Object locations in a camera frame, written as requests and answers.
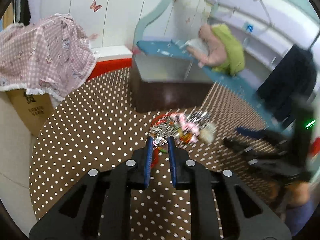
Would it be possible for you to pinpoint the silver chain keyring bundle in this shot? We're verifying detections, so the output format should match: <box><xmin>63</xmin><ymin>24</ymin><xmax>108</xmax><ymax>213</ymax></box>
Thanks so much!
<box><xmin>149</xmin><ymin>119</ymin><xmax>180</xmax><ymax>147</ymax></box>

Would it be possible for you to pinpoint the purple sleeve forearm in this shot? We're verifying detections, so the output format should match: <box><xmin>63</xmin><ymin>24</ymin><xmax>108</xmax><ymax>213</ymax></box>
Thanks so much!
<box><xmin>285</xmin><ymin>200</ymin><xmax>315</xmax><ymax>236</ymax></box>

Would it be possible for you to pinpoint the person's right hand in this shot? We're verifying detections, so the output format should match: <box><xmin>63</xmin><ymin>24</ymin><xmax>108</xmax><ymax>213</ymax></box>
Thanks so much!
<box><xmin>269</xmin><ymin>181</ymin><xmax>310</xmax><ymax>206</ymax></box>

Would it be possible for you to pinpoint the white fluffy pompom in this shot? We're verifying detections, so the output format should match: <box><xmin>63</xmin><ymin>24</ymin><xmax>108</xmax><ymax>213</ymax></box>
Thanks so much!
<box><xmin>198</xmin><ymin>122</ymin><xmax>216</xmax><ymax>144</ymax></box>

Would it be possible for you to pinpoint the teal bed mattress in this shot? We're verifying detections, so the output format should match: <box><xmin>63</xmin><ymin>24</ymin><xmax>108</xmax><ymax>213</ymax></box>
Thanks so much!
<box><xmin>137</xmin><ymin>41</ymin><xmax>283</xmax><ymax>132</ymax></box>

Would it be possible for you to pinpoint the black hanging garment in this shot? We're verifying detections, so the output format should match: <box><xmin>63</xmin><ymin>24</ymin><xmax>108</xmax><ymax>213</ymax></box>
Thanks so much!
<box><xmin>257</xmin><ymin>44</ymin><xmax>317</xmax><ymax>128</ymax></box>

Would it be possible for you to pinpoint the green folded blanket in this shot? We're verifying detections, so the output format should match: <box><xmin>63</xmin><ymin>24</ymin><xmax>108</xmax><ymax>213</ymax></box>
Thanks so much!
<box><xmin>212</xmin><ymin>24</ymin><xmax>245</xmax><ymax>76</ymax></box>

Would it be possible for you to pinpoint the brown polka dot tablecloth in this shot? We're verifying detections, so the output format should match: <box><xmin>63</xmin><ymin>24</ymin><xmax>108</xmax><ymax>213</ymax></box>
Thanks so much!
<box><xmin>29</xmin><ymin>68</ymin><xmax>270</xmax><ymax>239</ymax></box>

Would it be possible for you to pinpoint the pink folded blanket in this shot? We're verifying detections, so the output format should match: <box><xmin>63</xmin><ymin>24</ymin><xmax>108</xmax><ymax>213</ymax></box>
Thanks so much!
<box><xmin>187</xmin><ymin>24</ymin><xmax>227</xmax><ymax>68</ymax></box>

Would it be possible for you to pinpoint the dark brown storage box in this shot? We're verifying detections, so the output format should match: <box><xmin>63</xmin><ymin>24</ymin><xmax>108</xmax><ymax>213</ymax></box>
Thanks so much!
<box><xmin>129</xmin><ymin>53</ymin><xmax>213</xmax><ymax>113</ymax></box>

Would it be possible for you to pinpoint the white pillow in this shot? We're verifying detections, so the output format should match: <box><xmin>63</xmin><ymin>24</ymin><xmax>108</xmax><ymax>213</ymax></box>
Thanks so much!
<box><xmin>180</xmin><ymin>38</ymin><xmax>209</xmax><ymax>56</ymax></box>

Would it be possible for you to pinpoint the blue box on shelf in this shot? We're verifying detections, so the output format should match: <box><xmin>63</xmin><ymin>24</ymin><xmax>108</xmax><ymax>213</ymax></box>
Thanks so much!
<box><xmin>244</xmin><ymin>23</ymin><xmax>254</xmax><ymax>33</ymax></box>

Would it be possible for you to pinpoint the cardboard box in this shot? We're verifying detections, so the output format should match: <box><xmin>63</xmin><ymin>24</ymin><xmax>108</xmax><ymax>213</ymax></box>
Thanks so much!
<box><xmin>6</xmin><ymin>89</ymin><xmax>53</xmax><ymax>137</ymax></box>

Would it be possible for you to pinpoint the red ottoman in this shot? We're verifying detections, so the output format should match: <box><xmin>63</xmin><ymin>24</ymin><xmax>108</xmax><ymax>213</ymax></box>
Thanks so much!
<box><xmin>87</xmin><ymin>59</ymin><xmax>132</xmax><ymax>81</ymax></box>

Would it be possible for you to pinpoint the pink checkered cloth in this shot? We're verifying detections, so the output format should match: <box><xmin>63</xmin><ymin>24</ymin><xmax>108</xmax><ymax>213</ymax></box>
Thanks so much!
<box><xmin>1</xmin><ymin>14</ymin><xmax>97</xmax><ymax>101</ymax></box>

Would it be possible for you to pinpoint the white flat box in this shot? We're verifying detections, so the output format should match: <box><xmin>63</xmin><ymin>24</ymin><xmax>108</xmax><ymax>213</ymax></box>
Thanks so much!
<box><xmin>91</xmin><ymin>46</ymin><xmax>133</xmax><ymax>62</ymax></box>

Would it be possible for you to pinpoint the white wardrobe with butterflies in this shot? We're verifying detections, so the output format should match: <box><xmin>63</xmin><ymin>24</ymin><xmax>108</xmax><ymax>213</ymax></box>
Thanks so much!
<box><xmin>40</xmin><ymin>0</ymin><xmax>161</xmax><ymax>48</ymax></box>

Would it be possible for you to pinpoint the red cord bracelet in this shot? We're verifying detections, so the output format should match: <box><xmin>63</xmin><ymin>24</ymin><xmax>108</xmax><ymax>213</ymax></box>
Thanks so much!
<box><xmin>150</xmin><ymin>113</ymin><xmax>176</xmax><ymax>128</ymax></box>

